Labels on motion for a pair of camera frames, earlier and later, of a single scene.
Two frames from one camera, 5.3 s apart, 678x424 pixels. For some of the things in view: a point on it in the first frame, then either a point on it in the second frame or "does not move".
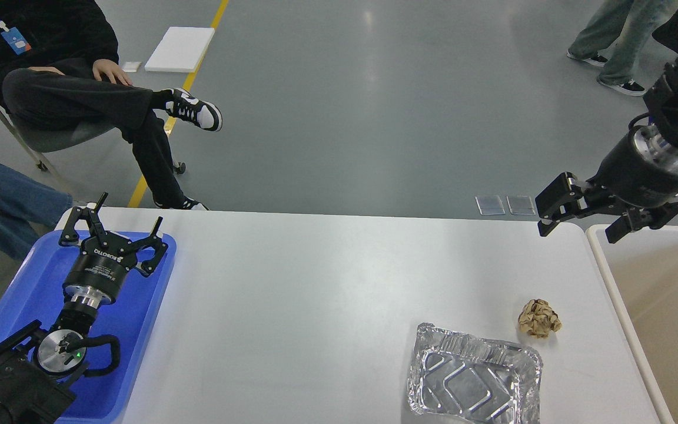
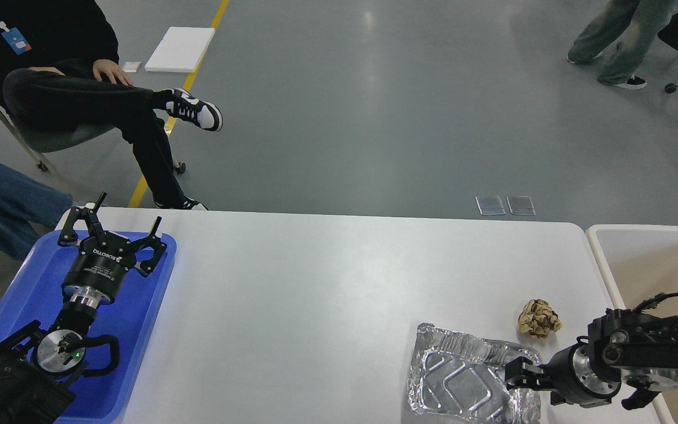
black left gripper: (98, 274) does not move
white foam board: (181, 49) does not move
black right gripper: (643, 175) to (570, 373)
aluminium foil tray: (458, 378) does not move
